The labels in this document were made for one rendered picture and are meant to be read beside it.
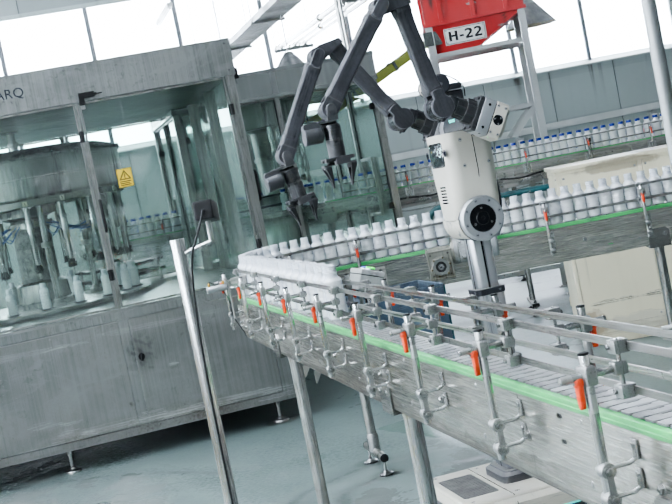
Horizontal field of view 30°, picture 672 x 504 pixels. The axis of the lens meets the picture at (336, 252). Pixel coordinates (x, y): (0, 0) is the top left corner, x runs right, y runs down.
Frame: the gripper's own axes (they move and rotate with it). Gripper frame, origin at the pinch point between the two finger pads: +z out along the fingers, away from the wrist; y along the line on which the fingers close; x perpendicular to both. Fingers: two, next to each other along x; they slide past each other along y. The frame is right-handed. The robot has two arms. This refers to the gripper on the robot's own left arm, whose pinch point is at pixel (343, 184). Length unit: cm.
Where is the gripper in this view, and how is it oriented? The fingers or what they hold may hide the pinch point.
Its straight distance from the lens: 408.7
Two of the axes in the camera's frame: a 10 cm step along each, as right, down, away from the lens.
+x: -2.3, -0.2, 9.7
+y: 9.5, -2.1, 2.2
